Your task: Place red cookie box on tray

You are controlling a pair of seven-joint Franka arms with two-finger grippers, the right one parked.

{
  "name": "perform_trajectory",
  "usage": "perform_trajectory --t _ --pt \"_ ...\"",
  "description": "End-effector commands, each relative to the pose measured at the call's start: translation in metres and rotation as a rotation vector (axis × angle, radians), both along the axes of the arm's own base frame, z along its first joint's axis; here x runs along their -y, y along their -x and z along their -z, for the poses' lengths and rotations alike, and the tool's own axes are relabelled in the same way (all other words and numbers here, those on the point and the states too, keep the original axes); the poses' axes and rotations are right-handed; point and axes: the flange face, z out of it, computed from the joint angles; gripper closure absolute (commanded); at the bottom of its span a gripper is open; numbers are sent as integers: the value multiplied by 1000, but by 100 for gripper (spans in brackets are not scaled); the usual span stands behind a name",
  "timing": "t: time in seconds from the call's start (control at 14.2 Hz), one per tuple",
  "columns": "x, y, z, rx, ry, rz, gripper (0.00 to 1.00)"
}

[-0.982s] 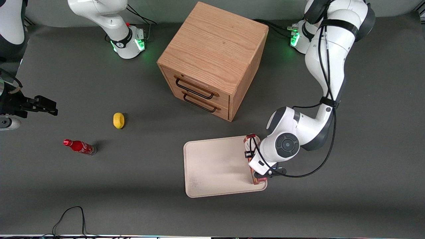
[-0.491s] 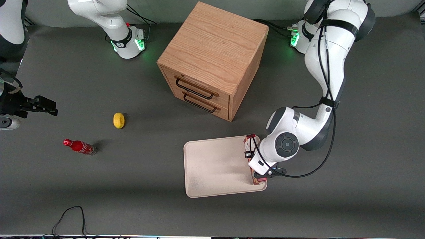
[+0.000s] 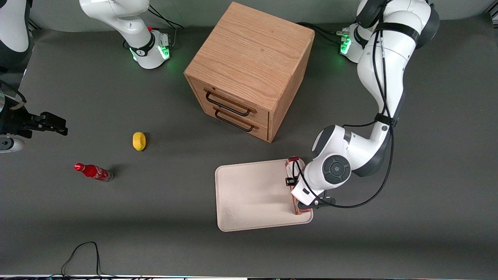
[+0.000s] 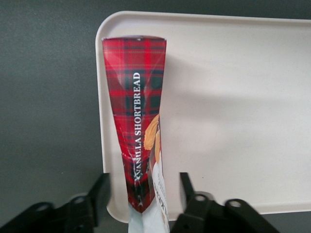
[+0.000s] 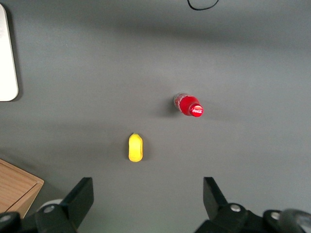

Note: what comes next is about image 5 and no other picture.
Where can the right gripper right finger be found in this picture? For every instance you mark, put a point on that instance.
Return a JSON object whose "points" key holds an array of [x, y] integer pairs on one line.
{"points": [[218, 213]]}

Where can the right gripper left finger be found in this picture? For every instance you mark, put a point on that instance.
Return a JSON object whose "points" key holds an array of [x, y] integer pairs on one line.
{"points": [[77, 206]]}

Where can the cream plastic tray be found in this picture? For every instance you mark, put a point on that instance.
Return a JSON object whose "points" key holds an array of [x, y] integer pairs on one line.
{"points": [[6, 55]]}

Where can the wooden drawer cabinet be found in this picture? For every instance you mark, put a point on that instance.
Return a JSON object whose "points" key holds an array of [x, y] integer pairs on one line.
{"points": [[17, 187]]}

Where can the yellow toy lemon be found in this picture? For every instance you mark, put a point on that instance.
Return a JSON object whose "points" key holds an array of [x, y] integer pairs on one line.
{"points": [[135, 148]]}

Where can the red cola bottle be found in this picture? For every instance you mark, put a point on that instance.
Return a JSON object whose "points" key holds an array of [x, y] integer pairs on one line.
{"points": [[188, 104]]}

